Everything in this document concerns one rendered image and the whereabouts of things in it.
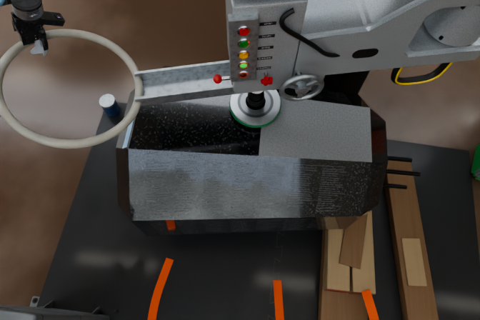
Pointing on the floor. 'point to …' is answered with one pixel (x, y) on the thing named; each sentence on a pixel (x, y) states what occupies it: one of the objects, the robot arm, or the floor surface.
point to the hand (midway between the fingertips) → (42, 47)
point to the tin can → (109, 105)
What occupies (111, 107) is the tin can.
